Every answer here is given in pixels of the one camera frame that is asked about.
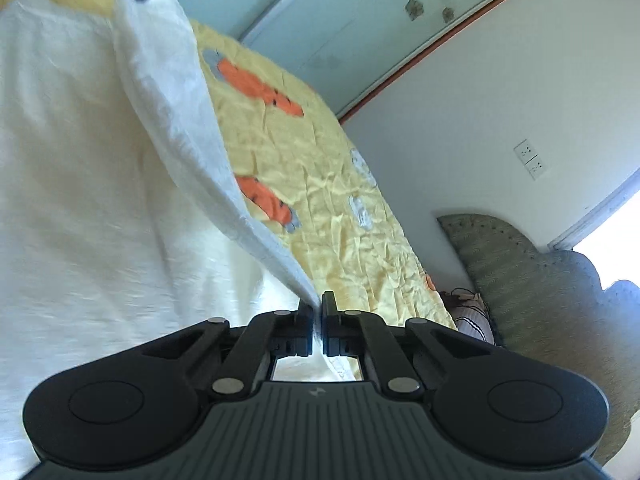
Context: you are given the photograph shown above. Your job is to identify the white textured pants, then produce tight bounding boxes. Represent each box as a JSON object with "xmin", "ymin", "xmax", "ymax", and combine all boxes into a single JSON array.
[{"xmin": 0, "ymin": 0, "xmax": 362, "ymax": 480}]

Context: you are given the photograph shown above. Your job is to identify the white wall socket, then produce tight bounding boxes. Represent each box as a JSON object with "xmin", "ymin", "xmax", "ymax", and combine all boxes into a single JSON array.
[{"xmin": 513, "ymin": 140, "xmax": 547, "ymax": 180}]

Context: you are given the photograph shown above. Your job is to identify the yellow cartoon bed quilt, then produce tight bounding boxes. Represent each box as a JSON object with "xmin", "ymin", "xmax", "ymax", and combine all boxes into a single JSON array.
[{"xmin": 0, "ymin": 0, "xmax": 458, "ymax": 331}]

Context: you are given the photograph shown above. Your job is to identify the striped pillow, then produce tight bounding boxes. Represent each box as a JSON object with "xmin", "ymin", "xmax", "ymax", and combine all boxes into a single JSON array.
[{"xmin": 439, "ymin": 288, "xmax": 496, "ymax": 344}]

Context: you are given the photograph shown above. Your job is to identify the green scalloped headboard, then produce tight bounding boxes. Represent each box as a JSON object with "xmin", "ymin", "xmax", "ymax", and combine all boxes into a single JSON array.
[{"xmin": 438, "ymin": 214, "xmax": 639, "ymax": 463}]

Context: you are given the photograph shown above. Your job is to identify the glass sliding wardrobe door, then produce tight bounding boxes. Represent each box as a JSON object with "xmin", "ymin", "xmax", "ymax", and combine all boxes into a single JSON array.
[{"xmin": 179, "ymin": 0, "xmax": 492, "ymax": 115}]

